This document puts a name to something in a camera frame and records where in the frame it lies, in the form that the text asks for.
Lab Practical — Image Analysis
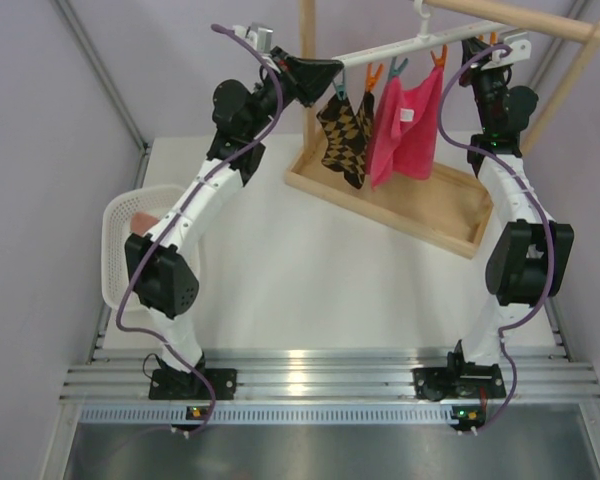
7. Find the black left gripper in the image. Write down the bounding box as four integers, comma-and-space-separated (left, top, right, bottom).
242, 45, 341, 138

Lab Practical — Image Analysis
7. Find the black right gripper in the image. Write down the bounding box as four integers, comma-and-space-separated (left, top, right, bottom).
455, 35, 505, 135

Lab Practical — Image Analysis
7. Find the teal clothes clip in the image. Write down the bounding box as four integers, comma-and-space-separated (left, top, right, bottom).
387, 56, 409, 81
332, 70, 348, 101

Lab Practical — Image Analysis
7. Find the white plastic clip hanger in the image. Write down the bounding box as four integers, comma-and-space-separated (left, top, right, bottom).
333, 20, 515, 68

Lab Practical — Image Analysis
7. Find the brown yellow argyle sock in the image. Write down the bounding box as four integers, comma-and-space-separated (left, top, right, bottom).
344, 91, 375, 189
316, 94, 365, 178

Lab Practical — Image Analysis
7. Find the orange clothes clip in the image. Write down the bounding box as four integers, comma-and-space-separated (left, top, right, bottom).
430, 44, 448, 69
478, 32, 498, 45
365, 63, 384, 93

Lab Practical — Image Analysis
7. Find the magenta pink cloth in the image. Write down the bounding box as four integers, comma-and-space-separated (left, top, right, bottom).
368, 67, 444, 188

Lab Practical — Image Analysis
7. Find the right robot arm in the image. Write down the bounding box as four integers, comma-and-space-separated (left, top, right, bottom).
414, 37, 575, 401

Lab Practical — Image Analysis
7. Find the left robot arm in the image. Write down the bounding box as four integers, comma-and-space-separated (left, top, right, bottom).
122, 47, 344, 400

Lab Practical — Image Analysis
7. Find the wooden drying rack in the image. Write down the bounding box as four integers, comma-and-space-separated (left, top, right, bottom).
284, 1, 600, 258

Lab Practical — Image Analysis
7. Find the pink sock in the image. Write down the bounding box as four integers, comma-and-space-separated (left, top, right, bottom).
130, 212, 159, 236

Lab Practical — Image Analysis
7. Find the white perforated plastic basket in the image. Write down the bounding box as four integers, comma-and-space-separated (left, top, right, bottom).
101, 185, 199, 319

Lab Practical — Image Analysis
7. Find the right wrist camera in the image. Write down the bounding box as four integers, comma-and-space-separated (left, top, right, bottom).
480, 30, 532, 71

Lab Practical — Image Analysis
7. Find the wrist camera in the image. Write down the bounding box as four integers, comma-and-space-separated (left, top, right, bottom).
233, 22, 273, 55
480, 30, 532, 71

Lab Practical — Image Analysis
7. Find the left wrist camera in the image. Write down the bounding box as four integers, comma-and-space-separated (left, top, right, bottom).
233, 22, 273, 55

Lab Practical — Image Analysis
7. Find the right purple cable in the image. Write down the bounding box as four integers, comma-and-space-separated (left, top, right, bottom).
437, 43, 556, 435

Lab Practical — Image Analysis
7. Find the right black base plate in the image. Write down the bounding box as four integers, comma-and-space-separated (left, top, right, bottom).
413, 364, 507, 402

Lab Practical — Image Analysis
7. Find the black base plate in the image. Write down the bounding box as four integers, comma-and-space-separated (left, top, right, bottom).
413, 364, 507, 402
148, 367, 238, 401

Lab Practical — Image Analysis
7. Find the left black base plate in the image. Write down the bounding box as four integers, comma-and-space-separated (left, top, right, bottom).
148, 367, 238, 401

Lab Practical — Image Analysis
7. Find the aluminium mounting rail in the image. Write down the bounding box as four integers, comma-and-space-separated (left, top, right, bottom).
60, 347, 600, 403

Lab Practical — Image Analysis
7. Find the grey slotted cable duct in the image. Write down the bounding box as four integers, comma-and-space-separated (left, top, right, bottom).
79, 403, 487, 425

